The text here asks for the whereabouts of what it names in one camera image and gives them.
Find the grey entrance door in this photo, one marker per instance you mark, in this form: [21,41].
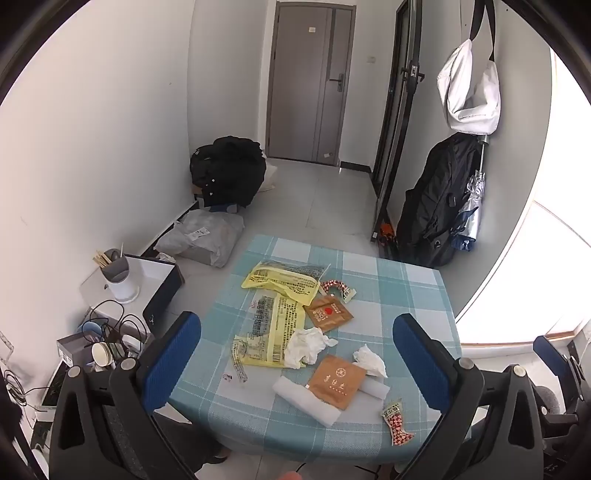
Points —
[295,92]

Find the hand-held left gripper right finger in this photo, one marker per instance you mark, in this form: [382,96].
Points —
[422,364]

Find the white paper cup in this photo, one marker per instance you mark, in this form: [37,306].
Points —
[101,354]

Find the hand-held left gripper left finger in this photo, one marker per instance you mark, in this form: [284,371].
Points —
[171,360]

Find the white box with black side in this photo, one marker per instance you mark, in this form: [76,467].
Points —
[152,272]

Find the plain brown paper packet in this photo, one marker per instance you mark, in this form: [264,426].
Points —
[334,383]

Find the pile of black bags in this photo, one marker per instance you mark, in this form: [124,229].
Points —
[231,170]

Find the bright window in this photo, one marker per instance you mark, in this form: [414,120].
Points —
[545,254]

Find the teal checked tablecloth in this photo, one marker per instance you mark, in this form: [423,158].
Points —
[392,286]

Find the grey cardboard box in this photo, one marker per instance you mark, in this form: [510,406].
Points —
[71,350]

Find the white foam sheet roll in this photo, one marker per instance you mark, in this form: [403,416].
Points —
[375,391]
[300,399]

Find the orange and black tool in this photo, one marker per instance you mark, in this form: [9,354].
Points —
[387,233]

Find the clear printed plastic wrapper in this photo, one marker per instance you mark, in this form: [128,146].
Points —
[239,369]

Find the grey and white utensil holder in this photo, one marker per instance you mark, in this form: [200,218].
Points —
[117,286]

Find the yellow printed plastic bag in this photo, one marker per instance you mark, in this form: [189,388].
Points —
[281,323]
[277,281]

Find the blue bowl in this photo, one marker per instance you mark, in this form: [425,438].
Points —
[87,330]

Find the white hanging bag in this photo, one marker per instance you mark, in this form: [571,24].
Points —
[471,92]

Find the silver folding umbrella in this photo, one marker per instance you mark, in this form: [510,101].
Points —
[473,194]

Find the large white tissue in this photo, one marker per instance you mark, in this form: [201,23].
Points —
[304,346]

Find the grey plastic parcel bag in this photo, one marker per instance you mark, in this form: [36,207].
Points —
[203,235]

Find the black hanging backpack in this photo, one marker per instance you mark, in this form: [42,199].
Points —
[434,207]

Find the red patterned snack wrapper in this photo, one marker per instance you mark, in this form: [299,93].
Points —
[334,287]
[397,422]

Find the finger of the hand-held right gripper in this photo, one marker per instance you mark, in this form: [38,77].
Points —
[549,357]

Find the white cloth bag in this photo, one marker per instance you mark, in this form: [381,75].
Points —
[268,177]

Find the bundle of wooden chopsticks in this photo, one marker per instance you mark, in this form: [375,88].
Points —
[102,259]

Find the small white tissue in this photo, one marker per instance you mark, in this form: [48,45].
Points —
[369,360]

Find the black framed glass door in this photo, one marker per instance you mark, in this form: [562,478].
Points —
[397,138]

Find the brown packet with red dot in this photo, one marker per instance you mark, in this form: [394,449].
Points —
[330,316]

